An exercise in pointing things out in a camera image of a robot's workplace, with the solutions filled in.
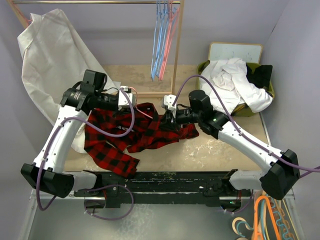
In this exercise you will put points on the red black plaid shirt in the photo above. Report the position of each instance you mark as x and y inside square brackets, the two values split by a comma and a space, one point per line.
[108, 152]

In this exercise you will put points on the black garment in basket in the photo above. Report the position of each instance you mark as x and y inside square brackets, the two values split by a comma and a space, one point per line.
[259, 75]

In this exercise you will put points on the orange plastic hanger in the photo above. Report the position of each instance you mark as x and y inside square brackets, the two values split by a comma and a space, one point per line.
[263, 210]

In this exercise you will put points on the wooden clothes rack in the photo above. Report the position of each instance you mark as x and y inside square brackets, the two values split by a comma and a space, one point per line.
[181, 4]

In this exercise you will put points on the blue wire hangers bunch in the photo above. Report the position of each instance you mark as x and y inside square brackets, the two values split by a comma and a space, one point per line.
[167, 15]

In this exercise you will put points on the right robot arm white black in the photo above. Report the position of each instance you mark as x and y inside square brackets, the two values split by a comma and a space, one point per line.
[276, 175]

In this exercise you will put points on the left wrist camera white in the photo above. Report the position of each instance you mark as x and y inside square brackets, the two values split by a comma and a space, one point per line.
[126, 91]

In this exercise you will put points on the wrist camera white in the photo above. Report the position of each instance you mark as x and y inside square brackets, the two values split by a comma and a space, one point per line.
[126, 91]
[168, 102]

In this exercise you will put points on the pink wire hanger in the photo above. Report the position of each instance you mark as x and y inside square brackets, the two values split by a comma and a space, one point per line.
[136, 105]

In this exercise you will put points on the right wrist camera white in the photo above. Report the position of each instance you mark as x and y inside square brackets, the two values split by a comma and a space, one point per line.
[168, 102]

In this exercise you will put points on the beige plastic hanger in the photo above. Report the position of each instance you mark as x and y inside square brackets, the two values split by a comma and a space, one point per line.
[239, 223]

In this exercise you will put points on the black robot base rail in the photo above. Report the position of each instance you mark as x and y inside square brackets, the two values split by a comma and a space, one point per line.
[209, 188]

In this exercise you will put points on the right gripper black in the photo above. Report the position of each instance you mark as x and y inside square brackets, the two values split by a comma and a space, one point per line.
[170, 119]

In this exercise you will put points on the pink hanger holding white garment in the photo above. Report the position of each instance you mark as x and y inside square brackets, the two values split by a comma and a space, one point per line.
[21, 17]

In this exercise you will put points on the whiteboard with wooden frame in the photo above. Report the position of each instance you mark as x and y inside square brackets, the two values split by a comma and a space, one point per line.
[248, 52]

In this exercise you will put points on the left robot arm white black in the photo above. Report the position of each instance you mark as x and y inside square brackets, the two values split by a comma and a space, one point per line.
[46, 172]

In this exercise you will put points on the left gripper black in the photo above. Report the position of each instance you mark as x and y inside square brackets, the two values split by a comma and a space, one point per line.
[127, 110]

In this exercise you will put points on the white clothes in basket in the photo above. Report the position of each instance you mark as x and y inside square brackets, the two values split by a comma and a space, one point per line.
[229, 79]

